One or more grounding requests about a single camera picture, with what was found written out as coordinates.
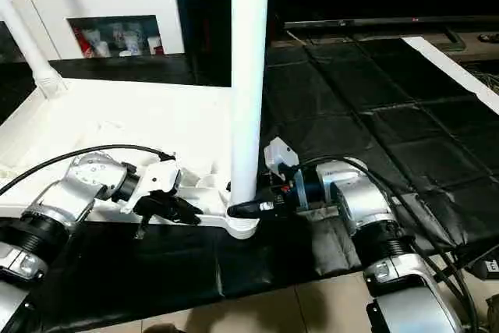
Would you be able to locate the white plastic table top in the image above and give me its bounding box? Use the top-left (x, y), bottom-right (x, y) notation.
top-left (0, 80), bottom-right (260, 240)

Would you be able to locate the white plastic table leg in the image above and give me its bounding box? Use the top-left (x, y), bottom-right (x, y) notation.
top-left (0, 0), bottom-right (67, 98)
top-left (228, 0), bottom-right (271, 221)

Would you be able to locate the black work mat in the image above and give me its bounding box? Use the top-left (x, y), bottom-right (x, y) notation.
top-left (0, 37), bottom-right (499, 330)

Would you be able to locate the crumpled black plastic sheet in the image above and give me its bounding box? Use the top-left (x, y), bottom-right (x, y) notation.
top-left (257, 37), bottom-right (499, 279)

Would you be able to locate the white cabinet with glass doors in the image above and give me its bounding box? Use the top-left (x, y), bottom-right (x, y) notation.
top-left (0, 0), bottom-right (186, 61)

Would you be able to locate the dark low furniture silver edge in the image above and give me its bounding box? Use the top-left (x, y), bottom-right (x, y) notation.
top-left (284, 16), bottom-right (499, 42)

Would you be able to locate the black bar with white label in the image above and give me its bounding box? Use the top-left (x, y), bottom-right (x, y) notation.
top-left (460, 241), bottom-right (499, 275)

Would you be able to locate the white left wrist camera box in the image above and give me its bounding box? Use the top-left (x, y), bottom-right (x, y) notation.
top-left (136, 158), bottom-right (182, 203)

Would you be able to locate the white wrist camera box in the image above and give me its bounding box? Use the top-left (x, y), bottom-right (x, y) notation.
top-left (136, 158), bottom-right (182, 203)
top-left (264, 137), bottom-right (301, 179)

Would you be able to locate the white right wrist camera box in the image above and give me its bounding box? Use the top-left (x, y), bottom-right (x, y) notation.
top-left (264, 137), bottom-right (301, 179)

